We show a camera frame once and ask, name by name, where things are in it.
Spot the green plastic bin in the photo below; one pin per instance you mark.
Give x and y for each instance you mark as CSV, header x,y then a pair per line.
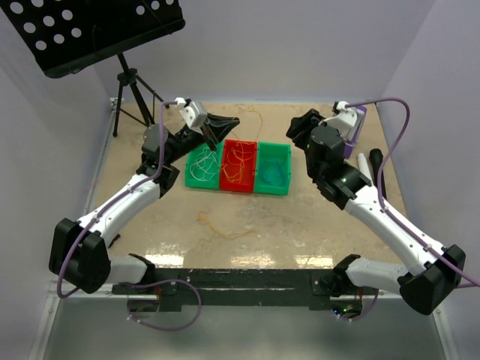
x,y
273,169
202,168

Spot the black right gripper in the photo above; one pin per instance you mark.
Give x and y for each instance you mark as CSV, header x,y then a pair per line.
x,y
307,121

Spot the white microphone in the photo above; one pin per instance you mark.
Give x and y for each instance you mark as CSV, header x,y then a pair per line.
x,y
364,167

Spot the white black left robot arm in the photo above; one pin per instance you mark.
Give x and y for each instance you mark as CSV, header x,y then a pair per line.
x,y
79,253

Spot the red plastic bin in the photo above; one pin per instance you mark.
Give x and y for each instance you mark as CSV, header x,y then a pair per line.
x,y
238,166

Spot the right green plastic bin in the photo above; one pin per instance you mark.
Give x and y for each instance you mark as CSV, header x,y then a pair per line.
x,y
273,169

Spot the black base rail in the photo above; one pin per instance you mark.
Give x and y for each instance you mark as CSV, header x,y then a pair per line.
x,y
307,288

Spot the purple metronome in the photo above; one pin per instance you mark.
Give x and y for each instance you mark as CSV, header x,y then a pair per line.
x,y
353,135

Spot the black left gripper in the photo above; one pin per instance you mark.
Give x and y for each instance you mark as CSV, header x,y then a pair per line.
x,y
218,128

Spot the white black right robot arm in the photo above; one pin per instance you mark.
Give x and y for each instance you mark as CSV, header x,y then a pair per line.
x,y
429,271

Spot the black music stand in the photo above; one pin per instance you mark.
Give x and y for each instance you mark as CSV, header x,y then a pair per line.
x,y
66,37

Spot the left green plastic bin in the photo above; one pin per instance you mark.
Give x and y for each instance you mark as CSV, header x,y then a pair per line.
x,y
202,168

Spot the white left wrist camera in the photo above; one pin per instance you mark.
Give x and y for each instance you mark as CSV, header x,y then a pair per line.
x,y
193,113

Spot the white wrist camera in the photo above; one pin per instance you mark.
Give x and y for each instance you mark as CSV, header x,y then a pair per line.
x,y
193,113
343,118

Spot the black microphone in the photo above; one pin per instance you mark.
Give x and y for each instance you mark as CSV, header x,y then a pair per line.
x,y
376,158

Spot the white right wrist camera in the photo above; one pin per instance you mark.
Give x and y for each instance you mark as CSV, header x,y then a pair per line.
x,y
343,118

